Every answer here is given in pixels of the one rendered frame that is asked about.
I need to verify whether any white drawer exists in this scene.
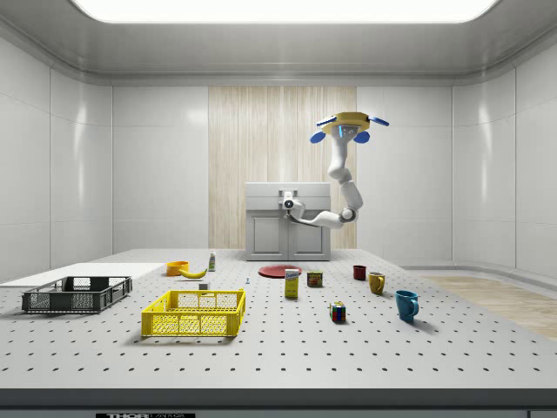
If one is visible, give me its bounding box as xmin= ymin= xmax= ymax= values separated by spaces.
xmin=245 ymin=182 xmax=332 ymax=199

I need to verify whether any yellow bowl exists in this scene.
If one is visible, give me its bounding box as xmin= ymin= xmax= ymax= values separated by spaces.
xmin=165 ymin=260 xmax=191 ymax=278

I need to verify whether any yellow basket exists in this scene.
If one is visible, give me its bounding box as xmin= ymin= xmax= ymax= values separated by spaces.
xmin=140 ymin=289 xmax=247 ymax=338

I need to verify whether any blue mug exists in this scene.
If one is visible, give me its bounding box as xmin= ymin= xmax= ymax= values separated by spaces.
xmin=394 ymin=290 xmax=419 ymax=324

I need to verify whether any dark grey basket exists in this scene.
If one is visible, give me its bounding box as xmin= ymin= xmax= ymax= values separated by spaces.
xmin=21 ymin=275 xmax=134 ymax=315

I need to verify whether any red plate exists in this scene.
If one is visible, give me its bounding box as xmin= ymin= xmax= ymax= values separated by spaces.
xmin=258 ymin=264 xmax=303 ymax=280

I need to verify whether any drone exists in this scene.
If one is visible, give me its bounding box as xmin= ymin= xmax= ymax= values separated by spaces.
xmin=309 ymin=111 xmax=390 ymax=145

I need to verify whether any white cabinet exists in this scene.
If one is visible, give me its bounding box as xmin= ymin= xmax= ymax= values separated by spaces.
xmin=245 ymin=182 xmax=332 ymax=262

